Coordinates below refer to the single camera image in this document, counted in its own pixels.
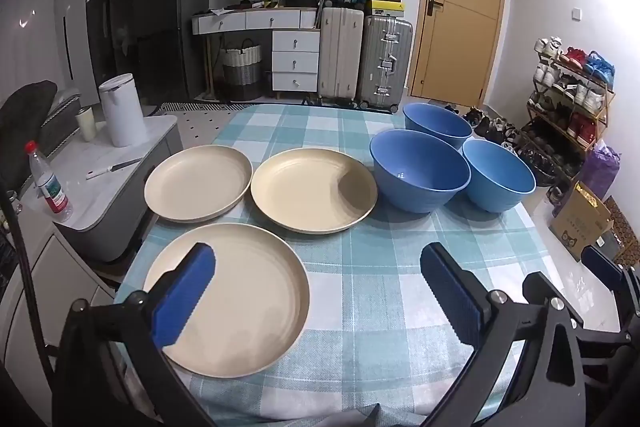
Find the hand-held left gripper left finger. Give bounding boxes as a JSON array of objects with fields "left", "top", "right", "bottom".
[{"left": 52, "top": 243, "right": 217, "bottom": 427}]

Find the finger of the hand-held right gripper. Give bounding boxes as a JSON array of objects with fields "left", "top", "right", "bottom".
[
  {"left": 522, "top": 272, "right": 568, "bottom": 308},
  {"left": 581, "top": 246, "right": 640, "bottom": 358}
]

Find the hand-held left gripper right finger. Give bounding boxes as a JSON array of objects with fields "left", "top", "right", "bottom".
[{"left": 420, "top": 243, "right": 601, "bottom": 427}]

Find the beige round plate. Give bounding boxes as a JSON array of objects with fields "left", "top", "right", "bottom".
[
  {"left": 142, "top": 223, "right": 311, "bottom": 379},
  {"left": 250, "top": 148, "right": 378, "bottom": 235},
  {"left": 144, "top": 145, "right": 253, "bottom": 224}
]

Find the blue bowl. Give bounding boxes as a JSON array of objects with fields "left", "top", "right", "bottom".
[
  {"left": 403, "top": 102, "right": 473, "bottom": 151},
  {"left": 461, "top": 139, "right": 537, "bottom": 214},
  {"left": 370, "top": 129, "right": 472, "bottom": 214}
]

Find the brown patterned doormat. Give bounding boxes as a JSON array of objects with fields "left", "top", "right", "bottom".
[{"left": 602, "top": 197, "right": 640, "bottom": 268}]

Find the open printed cardboard box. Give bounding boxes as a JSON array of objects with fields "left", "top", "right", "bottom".
[{"left": 547, "top": 181, "right": 615, "bottom": 263}]

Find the purple plastic bag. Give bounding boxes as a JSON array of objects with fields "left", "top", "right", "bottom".
[{"left": 580, "top": 144, "right": 622, "bottom": 202}]

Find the teal white checked tablecloth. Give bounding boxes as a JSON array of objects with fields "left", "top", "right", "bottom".
[{"left": 115, "top": 103, "right": 556, "bottom": 427}]

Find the grey white side cabinet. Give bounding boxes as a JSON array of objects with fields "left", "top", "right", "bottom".
[{"left": 22, "top": 114, "right": 185, "bottom": 264}]

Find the white low cabinet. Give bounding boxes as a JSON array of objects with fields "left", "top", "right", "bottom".
[{"left": 0, "top": 227, "right": 121, "bottom": 427}]

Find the wooden shoe rack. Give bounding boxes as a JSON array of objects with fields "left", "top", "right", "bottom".
[{"left": 525, "top": 52, "right": 616, "bottom": 162}]

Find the group of loose shoes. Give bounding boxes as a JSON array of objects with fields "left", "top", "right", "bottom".
[{"left": 445, "top": 104, "right": 581, "bottom": 188}]

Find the red cap water bottle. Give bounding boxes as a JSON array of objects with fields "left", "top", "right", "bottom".
[{"left": 25, "top": 141, "right": 74, "bottom": 224}]

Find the white electric kettle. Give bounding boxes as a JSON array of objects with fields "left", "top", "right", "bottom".
[{"left": 98, "top": 73, "right": 148, "bottom": 148}]

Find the cream cup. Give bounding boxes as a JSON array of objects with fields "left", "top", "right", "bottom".
[{"left": 75, "top": 106, "right": 97, "bottom": 142}]

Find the grey quilted cushion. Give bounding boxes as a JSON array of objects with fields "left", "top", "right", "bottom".
[{"left": 42, "top": 89, "right": 83, "bottom": 152}]

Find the woven white grey basket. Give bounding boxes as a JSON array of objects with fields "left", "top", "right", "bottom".
[{"left": 221, "top": 38, "right": 262, "bottom": 100}]

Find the black jacket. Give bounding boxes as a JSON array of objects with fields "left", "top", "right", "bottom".
[{"left": 0, "top": 80, "right": 58, "bottom": 188}]

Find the silver hard suitcase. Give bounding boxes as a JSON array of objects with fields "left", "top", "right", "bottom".
[{"left": 357, "top": 14, "right": 414, "bottom": 112}]

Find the white dresser with drawers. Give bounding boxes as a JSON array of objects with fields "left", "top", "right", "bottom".
[{"left": 192, "top": 7, "right": 321, "bottom": 100}]

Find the beige hard suitcase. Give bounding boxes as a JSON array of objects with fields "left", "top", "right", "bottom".
[{"left": 318, "top": 4, "right": 365, "bottom": 105}]

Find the wooden door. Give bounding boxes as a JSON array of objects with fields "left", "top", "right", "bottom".
[{"left": 410, "top": 0, "right": 508, "bottom": 108}]

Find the dark grey refrigerator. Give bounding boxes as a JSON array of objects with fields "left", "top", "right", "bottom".
[{"left": 134, "top": 0, "right": 211, "bottom": 105}]

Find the white wardrobe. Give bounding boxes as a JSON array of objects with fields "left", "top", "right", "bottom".
[{"left": 10, "top": 0, "right": 98, "bottom": 108}]

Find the white handle knife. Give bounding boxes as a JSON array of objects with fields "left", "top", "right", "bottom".
[{"left": 85, "top": 158, "right": 143, "bottom": 180}]

